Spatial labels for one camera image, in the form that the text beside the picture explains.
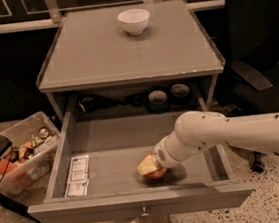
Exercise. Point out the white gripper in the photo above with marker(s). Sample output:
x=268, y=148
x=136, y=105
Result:
x=161, y=153

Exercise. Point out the red apple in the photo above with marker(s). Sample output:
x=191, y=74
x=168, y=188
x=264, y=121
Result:
x=158, y=171

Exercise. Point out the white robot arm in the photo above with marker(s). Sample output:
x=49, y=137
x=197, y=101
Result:
x=196, y=131

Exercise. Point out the open grey top drawer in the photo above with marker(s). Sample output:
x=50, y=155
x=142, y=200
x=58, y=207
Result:
x=115, y=140

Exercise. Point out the metal drawer key tag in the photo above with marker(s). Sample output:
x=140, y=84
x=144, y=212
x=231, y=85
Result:
x=140, y=217

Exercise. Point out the grey cabinet with top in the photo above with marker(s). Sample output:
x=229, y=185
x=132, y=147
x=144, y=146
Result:
x=93, y=52

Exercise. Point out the blue tape roll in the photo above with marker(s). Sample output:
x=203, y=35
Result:
x=157, y=102

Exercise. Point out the white paper packets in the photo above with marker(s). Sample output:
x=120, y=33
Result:
x=77, y=179

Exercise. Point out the black tape roll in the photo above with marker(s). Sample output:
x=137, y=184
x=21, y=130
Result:
x=180, y=94

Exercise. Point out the metal can in bin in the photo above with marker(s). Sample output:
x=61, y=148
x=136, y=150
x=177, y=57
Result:
x=43, y=133

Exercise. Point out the clear plastic bin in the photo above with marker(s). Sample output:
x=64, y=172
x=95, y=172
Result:
x=28, y=173

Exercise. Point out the orange snack bags in bin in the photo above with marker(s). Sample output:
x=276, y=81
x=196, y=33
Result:
x=16, y=157

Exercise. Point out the white ceramic bowl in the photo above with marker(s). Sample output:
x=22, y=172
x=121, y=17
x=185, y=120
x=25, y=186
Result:
x=134, y=21

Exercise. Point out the black office chair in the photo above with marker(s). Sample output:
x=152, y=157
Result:
x=254, y=47

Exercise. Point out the black device with cable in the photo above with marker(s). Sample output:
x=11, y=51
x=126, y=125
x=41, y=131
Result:
x=92, y=102

